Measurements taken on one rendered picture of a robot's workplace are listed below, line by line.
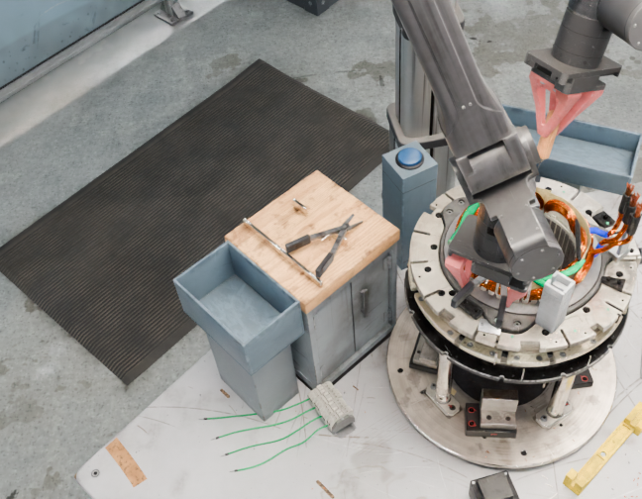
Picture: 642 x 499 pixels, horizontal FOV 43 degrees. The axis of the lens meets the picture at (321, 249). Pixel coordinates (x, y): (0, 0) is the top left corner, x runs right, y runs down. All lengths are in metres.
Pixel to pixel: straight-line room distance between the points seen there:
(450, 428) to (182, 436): 0.45
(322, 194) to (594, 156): 0.47
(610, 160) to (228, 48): 2.23
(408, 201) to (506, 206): 0.57
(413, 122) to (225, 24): 2.08
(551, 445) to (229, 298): 0.57
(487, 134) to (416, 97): 0.72
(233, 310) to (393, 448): 0.35
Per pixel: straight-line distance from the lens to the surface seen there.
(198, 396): 1.45
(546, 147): 1.04
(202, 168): 2.90
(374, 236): 1.25
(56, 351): 2.57
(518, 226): 0.85
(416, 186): 1.40
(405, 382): 1.40
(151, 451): 1.42
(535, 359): 1.14
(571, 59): 0.98
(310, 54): 3.33
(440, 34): 0.76
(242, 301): 1.29
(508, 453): 1.36
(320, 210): 1.28
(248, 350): 1.16
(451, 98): 0.79
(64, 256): 2.77
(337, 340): 1.34
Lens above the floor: 2.02
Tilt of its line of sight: 51 degrees down
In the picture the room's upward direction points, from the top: 6 degrees counter-clockwise
